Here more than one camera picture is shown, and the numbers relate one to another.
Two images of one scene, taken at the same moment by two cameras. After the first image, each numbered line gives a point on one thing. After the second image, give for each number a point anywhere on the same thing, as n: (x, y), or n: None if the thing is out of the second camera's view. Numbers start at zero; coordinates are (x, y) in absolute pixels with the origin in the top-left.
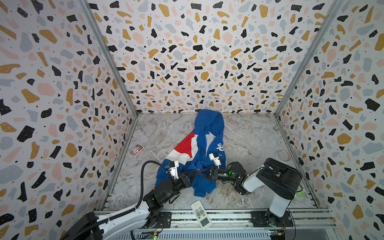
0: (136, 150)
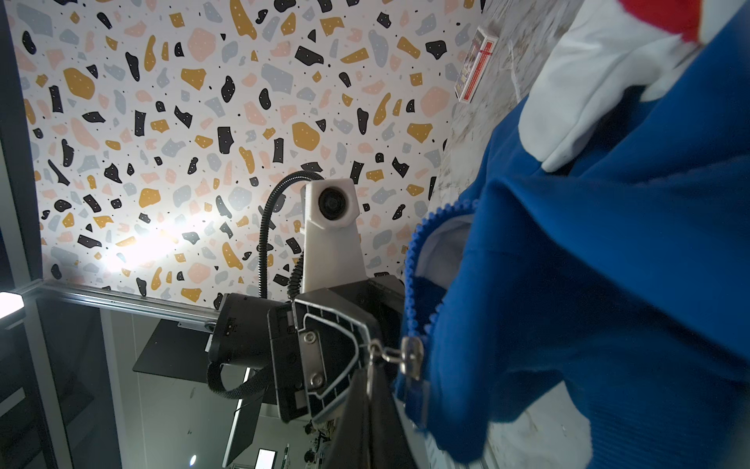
0: (476, 64)
